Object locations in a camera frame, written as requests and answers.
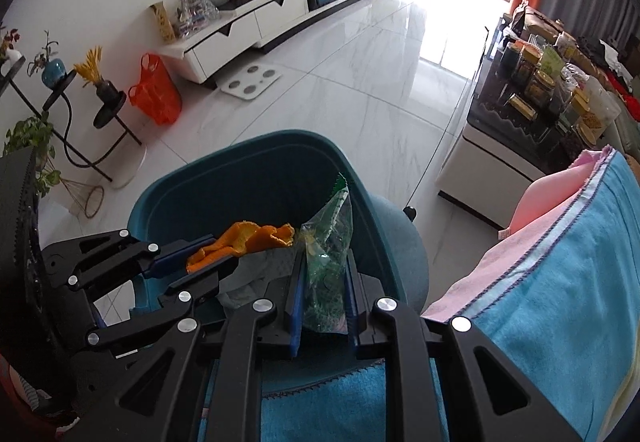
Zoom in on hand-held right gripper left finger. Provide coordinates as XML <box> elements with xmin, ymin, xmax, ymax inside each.
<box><xmin>62</xmin><ymin>247</ymin><xmax>308</xmax><ymax>442</ymax></box>

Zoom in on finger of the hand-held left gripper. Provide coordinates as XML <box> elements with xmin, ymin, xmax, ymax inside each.
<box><xmin>42</xmin><ymin>231</ymin><xmax>217</xmax><ymax>291</ymax></box>
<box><xmin>87</xmin><ymin>266</ymin><xmax>240</xmax><ymax>349</ymax></box>

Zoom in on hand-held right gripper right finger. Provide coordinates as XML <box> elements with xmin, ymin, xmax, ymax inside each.
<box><xmin>344</xmin><ymin>252</ymin><xmax>583</xmax><ymax>442</ymax></box>

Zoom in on green clear plastic bag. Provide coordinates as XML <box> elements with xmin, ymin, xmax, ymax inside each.
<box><xmin>299</xmin><ymin>172</ymin><xmax>355</xmax><ymax>334</ymax></box>

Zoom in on orange peel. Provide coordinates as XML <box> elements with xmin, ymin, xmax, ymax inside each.
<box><xmin>186</xmin><ymin>221</ymin><xmax>296</xmax><ymax>274</ymax></box>

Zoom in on teal plastic bin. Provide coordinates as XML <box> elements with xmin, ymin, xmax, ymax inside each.
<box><xmin>126</xmin><ymin>129</ymin><xmax>402</xmax><ymax>397</ymax></box>

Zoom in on pale crumpled paper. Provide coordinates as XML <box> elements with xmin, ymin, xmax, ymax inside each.
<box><xmin>218</xmin><ymin>247</ymin><xmax>297</xmax><ymax>309</ymax></box>

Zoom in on red patterned cloth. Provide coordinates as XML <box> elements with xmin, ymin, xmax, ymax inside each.
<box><xmin>0</xmin><ymin>352</ymin><xmax>78</xmax><ymax>442</ymax></box>

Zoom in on orange plastic bag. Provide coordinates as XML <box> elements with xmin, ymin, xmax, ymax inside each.
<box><xmin>128</xmin><ymin>53</ymin><xmax>182</xmax><ymax>126</ymax></box>

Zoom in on green leafy plant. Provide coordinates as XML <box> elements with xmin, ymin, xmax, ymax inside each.
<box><xmin>2</xmin><ymin>114</ymin><xmax>62</xmax><ymax>196</ymax></box>

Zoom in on white bathroom scale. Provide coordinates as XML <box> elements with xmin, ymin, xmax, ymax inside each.
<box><xmin>215</xmin><ymin>64</ymin><xmax>282</xmax><ymax>101</ymax></box>

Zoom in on yellow dried flowers in vase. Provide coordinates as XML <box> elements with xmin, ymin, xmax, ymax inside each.
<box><xmin>73</xmin><ymin>47</ymin><xmax>121</xmax><ymax>104</ymax></box>

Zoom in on black metal plant stand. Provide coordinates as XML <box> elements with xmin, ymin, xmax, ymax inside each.
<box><xmin>0</xmin><ymin>56</ymin><xmax>147</xmax><ymax>189</ymax></box>

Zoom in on pink cloth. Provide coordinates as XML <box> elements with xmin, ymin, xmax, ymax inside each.
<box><xmin>422</xmin><ymin>145</ymin><xmax>617</xmax><ymax>324</ymax></box>

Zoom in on blue towel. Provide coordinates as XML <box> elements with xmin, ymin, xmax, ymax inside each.
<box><xmin>197</xmin><ymin>152</ymin><xmax>640</xmax><ymax>442</ymax></box>

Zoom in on dark coffee table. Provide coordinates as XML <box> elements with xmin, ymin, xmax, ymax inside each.
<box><xmin>436</xmin><ymin>16</ymin><xmax>622</xmax><ymax>231</ymax></box>

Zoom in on plant in teal pot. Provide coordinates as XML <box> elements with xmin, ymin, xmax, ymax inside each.
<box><xmin>27</xmin><ymin>29</ymin><xmax>69</xmax><ymax>88</ymax></box>

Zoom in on tall yellow paper box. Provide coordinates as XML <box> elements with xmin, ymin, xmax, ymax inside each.
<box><xmin>150</xmin><ymin>1</ymin><xmax>177</xmax><ymax>44</ymax></box>

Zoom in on clear bag with items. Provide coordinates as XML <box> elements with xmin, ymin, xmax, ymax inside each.
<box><xmin>175</xmin><ymin>0</ymin><xmax>221</xmax><ymax>36</ymax></box>

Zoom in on white TV cabinet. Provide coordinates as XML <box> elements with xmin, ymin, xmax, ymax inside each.
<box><xmin>160</xmin><ymin>0</ymin><xmax>374</xmax><ymax>84</ymax></box>

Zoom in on red flowering plant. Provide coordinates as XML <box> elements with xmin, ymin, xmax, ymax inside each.
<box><xmin>0</xmin><ymin>24</ymin><xmax>24</xmax><ymax>69</ymax></box>

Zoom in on group of food jars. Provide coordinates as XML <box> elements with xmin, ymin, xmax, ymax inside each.
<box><xmin>500</xmin><ymin>29</ymin><xmax>622</xmax><ymax>159</ymax></box>

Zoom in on gold wire ring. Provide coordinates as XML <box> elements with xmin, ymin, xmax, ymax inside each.
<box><xmin>60</xmin><ymin>177</ymin><xmax>106</xmax><ymax>219</ymax></box>

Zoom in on thin black cable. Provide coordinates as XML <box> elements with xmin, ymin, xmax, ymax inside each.
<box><xmin>403</xmin><ymin>70</ymin><xmax>477</xmax><ymax>222</ymax></box>

